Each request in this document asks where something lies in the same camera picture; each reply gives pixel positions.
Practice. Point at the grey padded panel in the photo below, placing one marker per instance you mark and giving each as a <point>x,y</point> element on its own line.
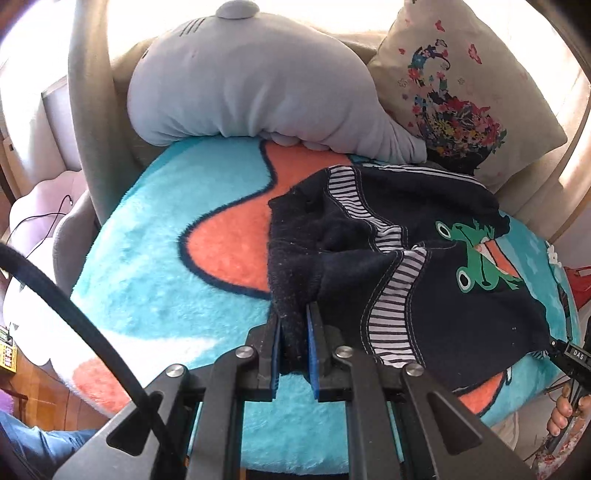
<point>60,124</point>

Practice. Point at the beige floral cushion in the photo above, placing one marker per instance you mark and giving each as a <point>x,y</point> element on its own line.
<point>461,55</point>

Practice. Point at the teal and orange printed blanket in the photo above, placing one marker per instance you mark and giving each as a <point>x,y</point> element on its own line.
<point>161,254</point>

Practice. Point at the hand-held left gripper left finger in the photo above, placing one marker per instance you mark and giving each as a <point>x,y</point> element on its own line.
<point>276,355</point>

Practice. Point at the yellow box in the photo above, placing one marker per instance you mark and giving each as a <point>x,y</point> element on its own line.
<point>7,353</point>

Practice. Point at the person's right hand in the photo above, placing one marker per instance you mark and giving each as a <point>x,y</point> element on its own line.
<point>561,410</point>

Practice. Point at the grey seal plush pillow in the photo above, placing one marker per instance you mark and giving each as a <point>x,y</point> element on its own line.
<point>254,83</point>

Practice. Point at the dark navy striped pants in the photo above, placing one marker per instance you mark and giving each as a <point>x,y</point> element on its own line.
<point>438,300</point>

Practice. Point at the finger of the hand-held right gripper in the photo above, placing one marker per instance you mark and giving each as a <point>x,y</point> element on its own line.
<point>572,356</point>

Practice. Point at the pink cloud-shaped cushion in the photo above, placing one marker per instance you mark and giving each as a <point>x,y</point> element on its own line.
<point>41,217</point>

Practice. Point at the red object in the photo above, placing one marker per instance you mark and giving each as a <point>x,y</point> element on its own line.
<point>581,286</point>

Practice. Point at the person's leg in jeans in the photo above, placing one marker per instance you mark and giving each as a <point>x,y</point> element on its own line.
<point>37,447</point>

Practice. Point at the beige sofa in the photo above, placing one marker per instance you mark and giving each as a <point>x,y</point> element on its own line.
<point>87,115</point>

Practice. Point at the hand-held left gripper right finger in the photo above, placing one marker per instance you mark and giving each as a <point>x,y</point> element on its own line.
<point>315,350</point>

